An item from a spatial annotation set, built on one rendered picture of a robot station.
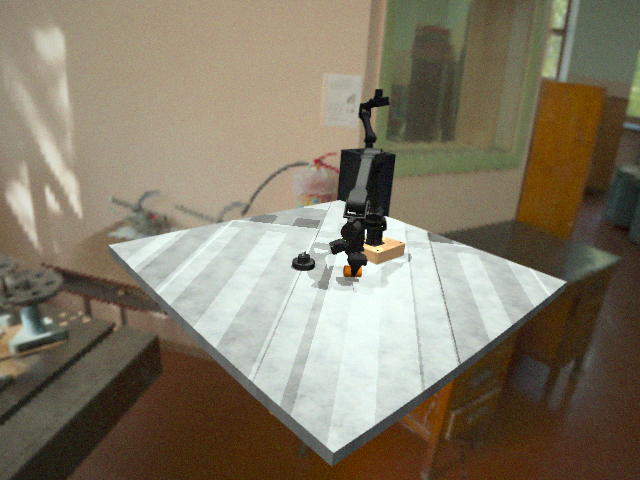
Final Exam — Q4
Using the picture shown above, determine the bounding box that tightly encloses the orange cylinder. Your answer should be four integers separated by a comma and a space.
343, 265, 362, 277

